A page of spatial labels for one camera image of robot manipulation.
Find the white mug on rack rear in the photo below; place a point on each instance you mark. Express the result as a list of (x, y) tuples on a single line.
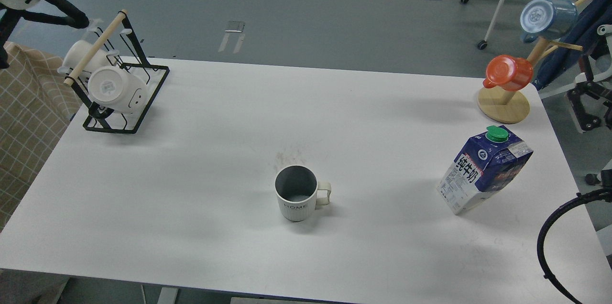
[(78, 51)]

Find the wooden mug tree stand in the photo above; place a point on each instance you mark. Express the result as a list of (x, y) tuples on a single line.
[(511, 107)]

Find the orange plastic cup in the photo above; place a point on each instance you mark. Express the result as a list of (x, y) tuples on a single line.
[(508, 72)]

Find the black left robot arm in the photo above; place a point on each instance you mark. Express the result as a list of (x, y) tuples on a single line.
[(16, 10)]

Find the white ribbed ceramic mug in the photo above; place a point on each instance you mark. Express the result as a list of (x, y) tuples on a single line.
[(299, 192)]

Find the blue plastic cup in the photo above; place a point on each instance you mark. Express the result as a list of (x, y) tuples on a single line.
[(550, 19)]

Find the black wire mug rack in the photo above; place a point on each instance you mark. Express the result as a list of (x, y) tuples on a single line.
[(120, 40)]

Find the white mug on rack front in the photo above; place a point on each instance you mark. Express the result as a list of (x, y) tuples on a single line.
[(117, 89)]

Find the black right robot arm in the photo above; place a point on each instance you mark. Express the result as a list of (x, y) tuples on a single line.
[(589, 85)]

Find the blue milk carton green cap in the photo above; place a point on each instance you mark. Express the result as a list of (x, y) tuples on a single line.
[(485, 165)]

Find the white mug on rack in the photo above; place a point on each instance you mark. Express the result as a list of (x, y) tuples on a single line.
[(78, 51), (117, 89)]

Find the metal floor socket plate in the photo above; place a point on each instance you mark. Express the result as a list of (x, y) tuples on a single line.
[(235, 27)]

